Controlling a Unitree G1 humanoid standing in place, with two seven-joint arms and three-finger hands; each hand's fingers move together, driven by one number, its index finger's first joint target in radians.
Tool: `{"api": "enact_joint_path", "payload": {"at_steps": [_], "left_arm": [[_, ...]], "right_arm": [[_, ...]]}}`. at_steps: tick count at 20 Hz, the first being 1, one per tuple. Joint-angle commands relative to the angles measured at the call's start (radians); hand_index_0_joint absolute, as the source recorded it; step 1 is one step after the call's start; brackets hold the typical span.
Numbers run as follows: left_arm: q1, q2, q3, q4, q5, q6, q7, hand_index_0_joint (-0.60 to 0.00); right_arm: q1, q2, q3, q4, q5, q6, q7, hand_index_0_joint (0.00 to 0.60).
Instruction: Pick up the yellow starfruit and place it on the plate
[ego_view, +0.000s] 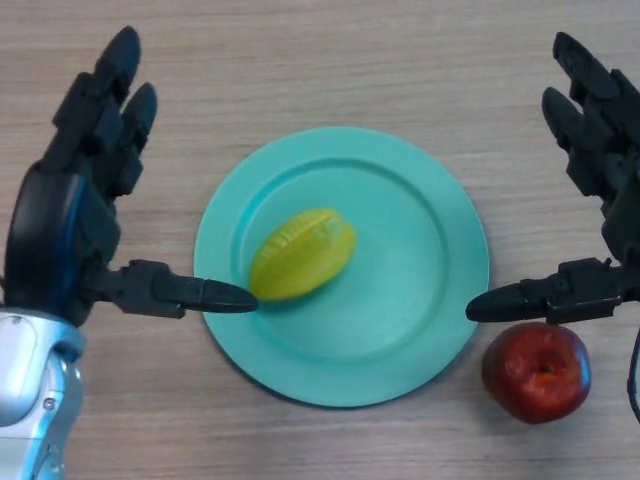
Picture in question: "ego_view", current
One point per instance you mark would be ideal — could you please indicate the yellow starfruit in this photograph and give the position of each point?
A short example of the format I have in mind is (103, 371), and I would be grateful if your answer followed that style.
(305, 255)

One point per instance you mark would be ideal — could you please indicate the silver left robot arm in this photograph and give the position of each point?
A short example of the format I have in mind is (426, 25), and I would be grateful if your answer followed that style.
(30, 390)

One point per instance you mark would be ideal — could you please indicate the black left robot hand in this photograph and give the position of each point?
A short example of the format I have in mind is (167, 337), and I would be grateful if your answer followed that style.
(50, 235)

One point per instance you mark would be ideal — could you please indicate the green round plate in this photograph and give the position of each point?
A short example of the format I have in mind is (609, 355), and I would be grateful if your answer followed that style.
(400, 275)

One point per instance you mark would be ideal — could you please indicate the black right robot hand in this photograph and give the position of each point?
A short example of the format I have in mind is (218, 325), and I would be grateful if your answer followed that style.
(622, 215)

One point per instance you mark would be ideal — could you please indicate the red apple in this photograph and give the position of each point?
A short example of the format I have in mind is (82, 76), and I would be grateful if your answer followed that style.
(535, 375)

